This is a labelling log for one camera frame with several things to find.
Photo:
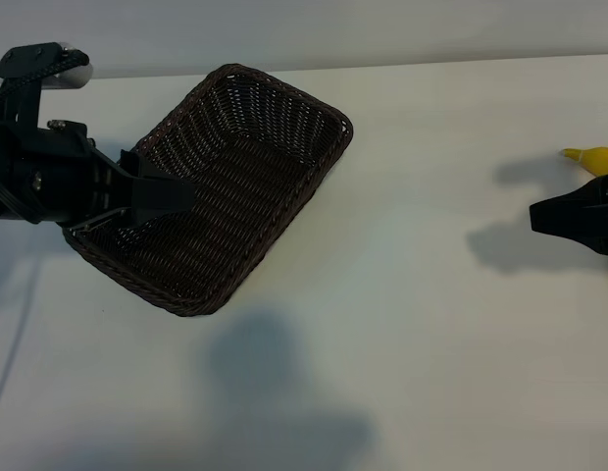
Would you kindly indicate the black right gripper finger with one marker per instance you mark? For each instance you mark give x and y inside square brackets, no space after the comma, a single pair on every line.
[573,211]
[603,244]

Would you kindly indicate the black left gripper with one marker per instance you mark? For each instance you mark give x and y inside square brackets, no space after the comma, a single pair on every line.
[54,176]

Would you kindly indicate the yellow banana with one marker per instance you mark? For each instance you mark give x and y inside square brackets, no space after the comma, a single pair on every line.
[598,159]

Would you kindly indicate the dark brown woven basket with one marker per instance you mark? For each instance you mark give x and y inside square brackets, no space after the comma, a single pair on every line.
[245,196]

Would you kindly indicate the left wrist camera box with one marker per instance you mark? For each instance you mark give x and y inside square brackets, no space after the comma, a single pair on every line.
[76,77]

